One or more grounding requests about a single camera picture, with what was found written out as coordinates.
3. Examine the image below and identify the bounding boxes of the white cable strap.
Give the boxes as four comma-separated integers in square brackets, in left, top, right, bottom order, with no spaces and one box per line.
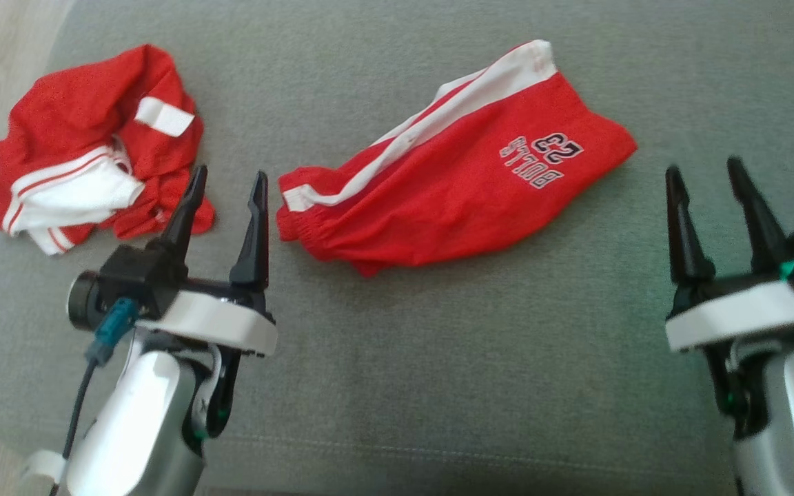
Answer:
[21,451,67,483]

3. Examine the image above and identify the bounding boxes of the black cable with teal connector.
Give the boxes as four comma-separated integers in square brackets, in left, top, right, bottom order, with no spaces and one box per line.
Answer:
[49,298,139,496]

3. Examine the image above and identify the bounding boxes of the wide grey sofa chaise cushion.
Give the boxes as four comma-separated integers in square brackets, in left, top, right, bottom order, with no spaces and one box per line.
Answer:
[0,0,794,496]

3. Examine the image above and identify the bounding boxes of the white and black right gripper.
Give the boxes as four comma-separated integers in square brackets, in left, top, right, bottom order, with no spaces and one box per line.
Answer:
[665,156,794,439]

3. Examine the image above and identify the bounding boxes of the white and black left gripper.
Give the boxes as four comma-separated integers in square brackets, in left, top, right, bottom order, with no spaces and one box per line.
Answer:
[136,164,279,442]

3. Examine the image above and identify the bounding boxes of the red shorts with white stripe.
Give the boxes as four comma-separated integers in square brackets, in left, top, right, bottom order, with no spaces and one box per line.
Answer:
[275,39,639,278]

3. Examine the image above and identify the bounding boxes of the red and white shirt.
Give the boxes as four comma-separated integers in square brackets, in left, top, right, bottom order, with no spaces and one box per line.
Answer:
[0,43,217,257]

